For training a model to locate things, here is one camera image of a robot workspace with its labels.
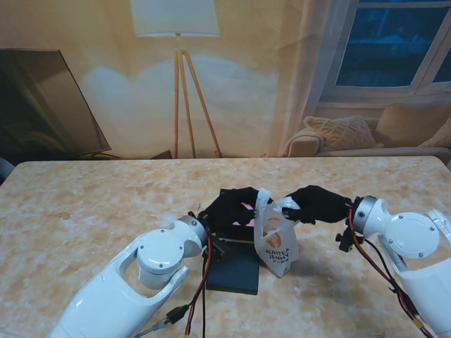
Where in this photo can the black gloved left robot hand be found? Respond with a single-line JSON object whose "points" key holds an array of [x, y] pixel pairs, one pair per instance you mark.
{"points": [[225, 211]]}

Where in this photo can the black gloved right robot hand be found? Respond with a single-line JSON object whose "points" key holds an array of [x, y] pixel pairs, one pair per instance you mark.
{"points": [[320, 206]]}

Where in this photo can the white plastic bag orange logo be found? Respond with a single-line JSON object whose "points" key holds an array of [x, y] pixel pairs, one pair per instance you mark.
{"points": [[278, 253]]}

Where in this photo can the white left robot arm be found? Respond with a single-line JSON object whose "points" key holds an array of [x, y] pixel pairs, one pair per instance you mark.
{"points": [[134, 281]]}

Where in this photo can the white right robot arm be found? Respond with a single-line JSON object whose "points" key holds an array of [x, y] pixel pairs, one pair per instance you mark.
{"points": [[412, 236]]}

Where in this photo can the black gift box pink inside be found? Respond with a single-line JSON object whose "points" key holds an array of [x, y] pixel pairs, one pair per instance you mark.
{"points": [[243, 235]]}

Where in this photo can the black gift box lid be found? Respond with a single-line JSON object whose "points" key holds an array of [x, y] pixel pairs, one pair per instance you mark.
{"points": [[236, 274]]}

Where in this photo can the dark grey chair edge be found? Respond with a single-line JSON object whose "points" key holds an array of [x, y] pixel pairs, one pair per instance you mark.
{"points": [[3, 169]]}

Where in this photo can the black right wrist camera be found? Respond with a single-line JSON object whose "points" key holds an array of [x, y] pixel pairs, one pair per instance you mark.
{"points": [[345, 243]]}

